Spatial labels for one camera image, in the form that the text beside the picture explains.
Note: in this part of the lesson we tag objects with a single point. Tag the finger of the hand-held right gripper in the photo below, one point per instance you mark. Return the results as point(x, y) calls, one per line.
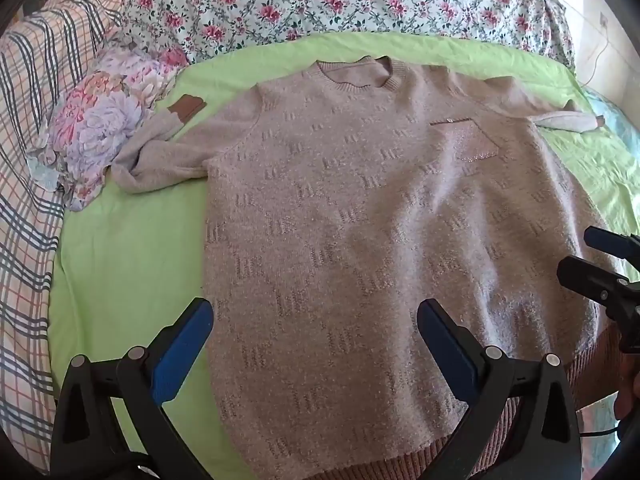
point(587, 277)
point(607, 242)

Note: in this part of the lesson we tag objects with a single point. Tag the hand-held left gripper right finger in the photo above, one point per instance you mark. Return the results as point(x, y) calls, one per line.
point(447, 355)

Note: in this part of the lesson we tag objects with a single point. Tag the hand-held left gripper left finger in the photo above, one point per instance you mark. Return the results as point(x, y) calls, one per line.
point(181, 355)

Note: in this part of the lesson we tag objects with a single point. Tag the beige knit sweater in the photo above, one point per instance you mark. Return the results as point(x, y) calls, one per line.
point(350, 210)

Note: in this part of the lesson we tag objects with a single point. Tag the person's right hand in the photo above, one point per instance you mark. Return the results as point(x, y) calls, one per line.
point(629, 390)

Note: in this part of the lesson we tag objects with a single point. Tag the green bed sheet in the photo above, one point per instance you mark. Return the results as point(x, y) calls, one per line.
point(135, 245)

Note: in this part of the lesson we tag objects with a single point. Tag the light blue cloth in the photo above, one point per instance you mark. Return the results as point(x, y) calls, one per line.
point(617, 115)

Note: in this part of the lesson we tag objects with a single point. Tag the plaid blanket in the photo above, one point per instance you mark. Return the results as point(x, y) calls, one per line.
point(30, 160)

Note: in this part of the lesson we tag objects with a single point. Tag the peony print pillow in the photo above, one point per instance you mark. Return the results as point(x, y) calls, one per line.
point(100, 120)

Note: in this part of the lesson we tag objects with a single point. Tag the floral quilt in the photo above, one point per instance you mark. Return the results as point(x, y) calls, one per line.
point(300, 5)

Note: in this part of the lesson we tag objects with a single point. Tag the wall socket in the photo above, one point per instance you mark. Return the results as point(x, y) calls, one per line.
point(605, 20)

